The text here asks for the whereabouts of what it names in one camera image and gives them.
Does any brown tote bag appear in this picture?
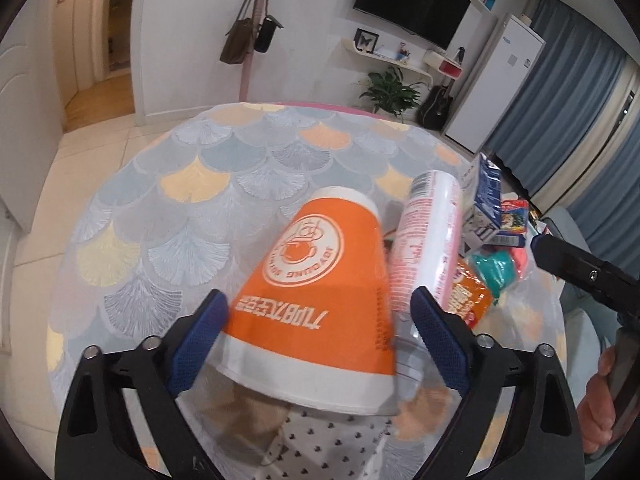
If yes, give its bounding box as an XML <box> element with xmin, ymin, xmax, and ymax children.
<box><xmin>220</xmin><ymin>17</ymin><xmax>255</xmax><ymax>66</ymax></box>

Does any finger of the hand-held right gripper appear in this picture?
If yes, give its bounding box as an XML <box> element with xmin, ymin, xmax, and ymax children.
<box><xmin>531</xmin><ymin>234</ymin><xmax>640</xmax><ymax>311</ymax></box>

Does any black wall television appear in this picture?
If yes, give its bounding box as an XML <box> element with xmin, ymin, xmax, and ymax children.
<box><xmin>352</xmin><ymin>0</ymin><xmax>472</xmax><ymax>51</ymax></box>

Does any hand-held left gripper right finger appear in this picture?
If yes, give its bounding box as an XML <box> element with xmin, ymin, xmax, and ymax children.
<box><xmin>410</xmin><ymin>286</ymin><xmax>586</xmax><ymax>480</ymax></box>

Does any fan-patterned tablecloth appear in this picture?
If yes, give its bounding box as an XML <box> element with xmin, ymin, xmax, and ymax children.
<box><xmin>45</xmin><ymin>101</ymin><xmax>568</xmax><ymax>480</ymax></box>

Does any teal wrapper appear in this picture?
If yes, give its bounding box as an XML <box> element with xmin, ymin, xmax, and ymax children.
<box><xmin>470</xmin><ymin>251</ymin><xmax>516</xmax><ymax>298</ymax></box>

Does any blue curtain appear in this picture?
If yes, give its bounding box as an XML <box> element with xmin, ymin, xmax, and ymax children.
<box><xmin>487</xmin><ymin>0</ymin><xmax>640</xmax><ymax>261</ymax></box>

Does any green potted plant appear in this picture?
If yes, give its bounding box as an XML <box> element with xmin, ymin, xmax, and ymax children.
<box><xmin>359</xmin><ymin>67</ymin><xmax>426</xmax><ymax>122</ymax></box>

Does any framed butterfly picture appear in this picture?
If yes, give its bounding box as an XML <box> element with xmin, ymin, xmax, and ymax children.
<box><xmin>353</xmin><ymin>28</ymin><xmax>379</xmax><ymax>54</ymax></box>

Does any red and blue snack packet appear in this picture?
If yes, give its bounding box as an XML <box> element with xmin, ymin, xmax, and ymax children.
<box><xmin>482</xmin><ymin>199</ymin><xmax>531</xmax><ymax>248</ymax></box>

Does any pink wrapper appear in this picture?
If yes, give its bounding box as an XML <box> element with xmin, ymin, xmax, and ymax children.
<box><xmin>510</xmin><ymin>247</ymin><xmax>532</xmax><ymax>279</ymax></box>

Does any pink and white can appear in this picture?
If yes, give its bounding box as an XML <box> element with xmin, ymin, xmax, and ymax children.
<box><xmin>387</xmin><ymin>170</ymin><xmax>463</xmax><ymax>313</ymax></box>

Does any black shoulder bag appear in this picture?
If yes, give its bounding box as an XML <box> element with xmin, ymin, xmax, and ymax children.
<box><xmin>253</xmin><ymin>16</ymin><xmax>284</xmax><ymax>54</ymax></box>

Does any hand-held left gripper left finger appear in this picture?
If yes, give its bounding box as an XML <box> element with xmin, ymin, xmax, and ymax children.
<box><xmin>56</xmin><ymin>289</ymin><xmax>231</xmax><ymax>480</ymax></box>

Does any pink coat rack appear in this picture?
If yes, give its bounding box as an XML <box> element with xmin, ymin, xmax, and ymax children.
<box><xmin>239</xmin><ymin>0</ymin><xmax>282</xmax><ymax>103</ymax></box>

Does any orange paper cup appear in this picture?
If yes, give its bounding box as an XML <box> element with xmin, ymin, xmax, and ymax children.
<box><xmin>209</xmin><ymin>186</ymin><xmax>400</xmax><ymax>417</ymax></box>

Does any black acoustic guitar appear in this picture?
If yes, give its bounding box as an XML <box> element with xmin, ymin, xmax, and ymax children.
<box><xmin>417</xmin><ymin>77</ymin><xmax>456</xmax><ymax>131</ymax></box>

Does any person's right hand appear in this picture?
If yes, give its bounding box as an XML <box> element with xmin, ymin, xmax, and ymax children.
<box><xmin>576</xmin><ymin>346</ymin><xmax>621</xmax><ymax>457</ymax></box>

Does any orange snack packet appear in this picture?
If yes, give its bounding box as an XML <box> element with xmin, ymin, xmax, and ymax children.
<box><xmin>440</xmin><ymin>255</ymin><xmax>496</xmax><ymax>331</ymax></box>

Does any blue and white milk carton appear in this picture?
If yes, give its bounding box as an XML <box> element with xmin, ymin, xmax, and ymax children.
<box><xmin>460</xmin><ymin>152</ymin><xmax>503</xmax><ymax>251</ymax></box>

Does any white door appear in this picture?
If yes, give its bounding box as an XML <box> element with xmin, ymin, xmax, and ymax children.
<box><xmin>0</xmin><ymin>40</ymin><xmax>66</xmax><ymax>233</ymax></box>

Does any white standing air conditioner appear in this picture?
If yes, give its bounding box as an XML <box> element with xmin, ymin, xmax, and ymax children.
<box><xmin>442</xmin><ymin>12</ymin><xmax>546</xmax><ymax>153</ymax></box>

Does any white curved wall shelf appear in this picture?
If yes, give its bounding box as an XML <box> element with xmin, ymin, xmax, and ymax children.
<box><xmin>341</xmin><ymin>40</ymin><xmax>433</xmax><ymax>83</ymax></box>

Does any red and white shelf box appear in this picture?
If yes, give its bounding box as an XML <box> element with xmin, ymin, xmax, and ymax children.
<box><xmin>425</xmin><ymin>51</ymin><xmax>463</xmax><ymax>79</ymax></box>

